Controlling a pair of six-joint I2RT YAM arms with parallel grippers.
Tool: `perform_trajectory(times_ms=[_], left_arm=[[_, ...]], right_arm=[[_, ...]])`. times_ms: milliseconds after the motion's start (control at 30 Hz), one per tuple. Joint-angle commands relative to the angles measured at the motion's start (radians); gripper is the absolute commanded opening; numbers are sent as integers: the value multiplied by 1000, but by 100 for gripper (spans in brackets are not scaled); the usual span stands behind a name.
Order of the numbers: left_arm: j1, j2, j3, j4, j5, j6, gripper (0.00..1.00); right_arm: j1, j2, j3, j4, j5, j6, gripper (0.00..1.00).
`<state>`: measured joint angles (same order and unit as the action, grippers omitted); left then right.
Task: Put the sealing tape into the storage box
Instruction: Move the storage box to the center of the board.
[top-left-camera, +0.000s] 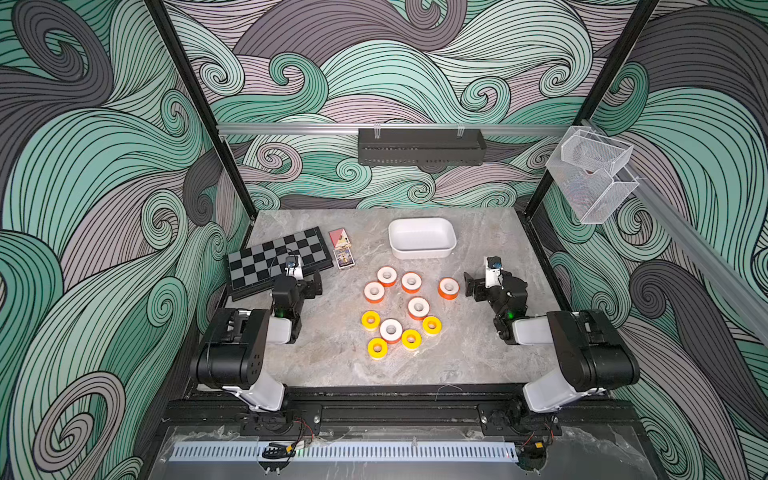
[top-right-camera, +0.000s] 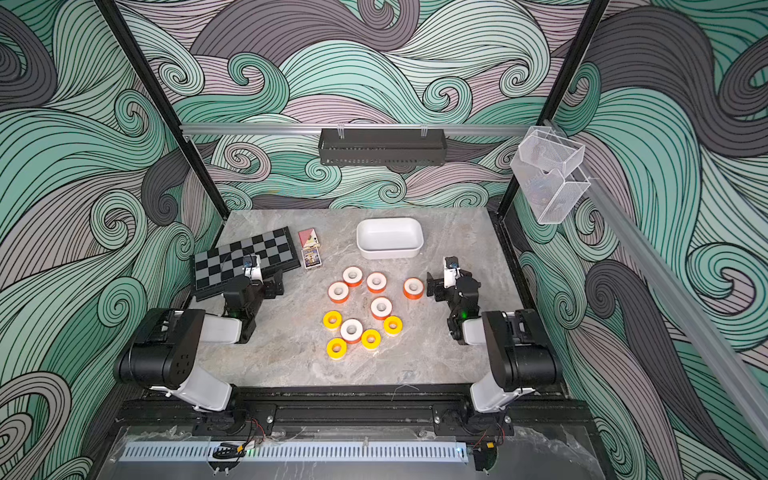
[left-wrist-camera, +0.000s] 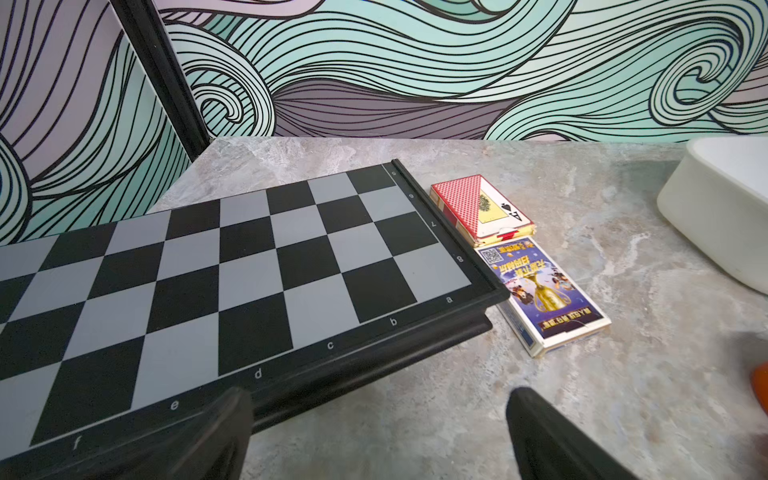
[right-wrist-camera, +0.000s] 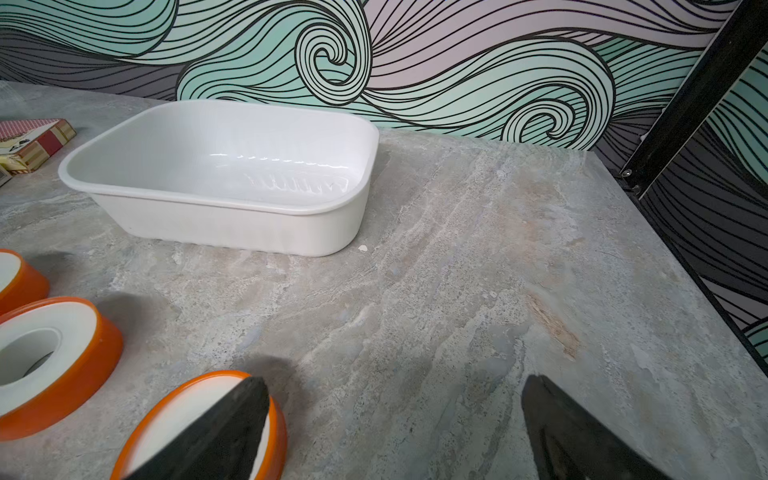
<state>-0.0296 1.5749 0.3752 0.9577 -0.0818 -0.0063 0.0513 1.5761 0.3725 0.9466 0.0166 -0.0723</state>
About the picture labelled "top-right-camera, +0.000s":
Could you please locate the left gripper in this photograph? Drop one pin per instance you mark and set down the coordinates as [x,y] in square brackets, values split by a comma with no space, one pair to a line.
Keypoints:
[267,282]

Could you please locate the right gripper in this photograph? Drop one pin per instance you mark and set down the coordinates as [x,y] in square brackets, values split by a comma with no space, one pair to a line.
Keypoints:
[441,288]

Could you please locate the orange tape roll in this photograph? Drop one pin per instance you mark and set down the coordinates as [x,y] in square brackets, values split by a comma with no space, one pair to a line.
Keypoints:
[381,308]
[353,276]
[338,292]
[376,282]
[351,331]
[413,288]

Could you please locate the yellow tape roll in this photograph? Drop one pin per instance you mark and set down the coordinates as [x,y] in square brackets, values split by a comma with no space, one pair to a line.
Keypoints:
[393,325]
[336,349]
[371,339]
[332,320]

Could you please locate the white storage box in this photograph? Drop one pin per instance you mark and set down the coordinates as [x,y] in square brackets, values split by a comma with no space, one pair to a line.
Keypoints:
[389,238]

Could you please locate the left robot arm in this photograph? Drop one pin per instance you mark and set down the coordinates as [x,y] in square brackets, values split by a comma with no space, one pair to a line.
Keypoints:
[161,355]

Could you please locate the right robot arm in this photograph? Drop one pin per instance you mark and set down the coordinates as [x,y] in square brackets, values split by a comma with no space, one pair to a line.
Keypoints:
[520,355]

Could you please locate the blue playing card box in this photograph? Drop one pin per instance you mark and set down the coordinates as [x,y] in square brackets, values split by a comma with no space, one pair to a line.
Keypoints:
[311,257]

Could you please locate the red playing card box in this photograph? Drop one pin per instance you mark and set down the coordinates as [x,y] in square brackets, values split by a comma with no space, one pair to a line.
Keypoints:
[308,238]

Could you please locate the clear acrylic box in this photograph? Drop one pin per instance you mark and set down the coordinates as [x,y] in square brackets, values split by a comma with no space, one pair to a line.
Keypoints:
[548,169]

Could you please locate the black grey chessboard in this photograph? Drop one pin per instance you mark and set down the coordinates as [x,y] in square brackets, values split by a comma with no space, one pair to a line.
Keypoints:
[275,251]

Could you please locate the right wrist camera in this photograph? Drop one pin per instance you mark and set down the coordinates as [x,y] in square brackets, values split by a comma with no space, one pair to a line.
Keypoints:
[451,271]

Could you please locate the black wall shelf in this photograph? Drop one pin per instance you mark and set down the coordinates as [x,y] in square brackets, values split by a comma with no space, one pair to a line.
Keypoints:
[397,149]

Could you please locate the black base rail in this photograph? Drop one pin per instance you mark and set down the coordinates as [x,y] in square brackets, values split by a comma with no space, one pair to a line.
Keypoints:
[443,410]

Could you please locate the white slotted cable duct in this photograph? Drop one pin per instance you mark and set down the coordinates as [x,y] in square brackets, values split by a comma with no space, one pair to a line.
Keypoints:
[350,451]

